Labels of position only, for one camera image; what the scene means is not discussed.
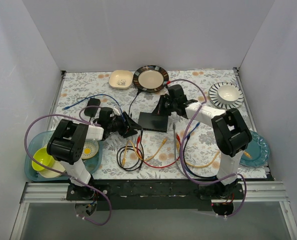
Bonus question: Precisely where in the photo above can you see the red ethernet cable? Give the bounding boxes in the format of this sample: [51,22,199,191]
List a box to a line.
[136,134,183,169]

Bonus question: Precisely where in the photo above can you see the dark grey network switch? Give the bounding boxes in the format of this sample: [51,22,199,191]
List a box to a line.
[138,112,169,133]

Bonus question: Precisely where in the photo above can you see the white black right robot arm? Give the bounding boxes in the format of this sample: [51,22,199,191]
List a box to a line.
[152,84,252,199]

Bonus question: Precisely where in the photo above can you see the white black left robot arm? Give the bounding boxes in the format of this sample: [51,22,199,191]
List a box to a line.
[46,107,142,200]

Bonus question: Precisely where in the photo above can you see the dark rimmed beige plate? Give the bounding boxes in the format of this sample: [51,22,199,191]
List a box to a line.
[132,65,169,93]

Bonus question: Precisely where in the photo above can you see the black power adapter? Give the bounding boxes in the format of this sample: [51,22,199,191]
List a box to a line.
[84,98,101,118]

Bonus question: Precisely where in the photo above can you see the blue striped white plate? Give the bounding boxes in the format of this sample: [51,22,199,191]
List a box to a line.
[208,82,244,110]

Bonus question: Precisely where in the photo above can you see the daisy patterned glass bowl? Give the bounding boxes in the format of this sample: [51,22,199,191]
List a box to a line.
[81,140,99,160]

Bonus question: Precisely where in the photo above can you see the floral patterned tablecloth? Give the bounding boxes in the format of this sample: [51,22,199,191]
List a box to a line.
[56,69,238,179]

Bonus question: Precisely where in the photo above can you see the cream square panda dish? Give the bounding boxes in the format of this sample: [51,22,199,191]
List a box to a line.
[109,70,133,90]

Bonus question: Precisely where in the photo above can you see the small white bowl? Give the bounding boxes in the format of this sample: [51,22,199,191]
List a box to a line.
[217,85,240,103]

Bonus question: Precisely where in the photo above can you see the teal transparent plastic tray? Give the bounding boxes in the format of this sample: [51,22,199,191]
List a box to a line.
[24,131,103,182]

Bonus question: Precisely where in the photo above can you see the lime green bowl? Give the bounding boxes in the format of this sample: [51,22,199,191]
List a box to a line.
[31,147,55,172]

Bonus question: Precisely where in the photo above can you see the cream plate in tray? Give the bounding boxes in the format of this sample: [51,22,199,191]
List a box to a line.
[36,142,69,179]

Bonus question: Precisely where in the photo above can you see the teal scalloped plate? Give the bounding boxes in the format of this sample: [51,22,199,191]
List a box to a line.
[239,130,271,168]

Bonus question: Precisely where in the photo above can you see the black ethernet cable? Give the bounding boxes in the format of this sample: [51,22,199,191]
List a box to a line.
[116,128,145,172]

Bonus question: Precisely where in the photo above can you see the grey ethernet cable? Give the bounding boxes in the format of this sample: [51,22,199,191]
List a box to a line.
[172,124,214,183]

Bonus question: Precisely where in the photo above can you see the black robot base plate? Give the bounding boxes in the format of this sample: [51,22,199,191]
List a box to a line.
[66,179,245,211]

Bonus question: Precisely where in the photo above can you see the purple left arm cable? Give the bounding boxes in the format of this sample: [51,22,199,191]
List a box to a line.
[24,106,112,226]

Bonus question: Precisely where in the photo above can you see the aluminium frame rail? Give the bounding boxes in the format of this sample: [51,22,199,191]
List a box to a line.
[20,180,289,203]

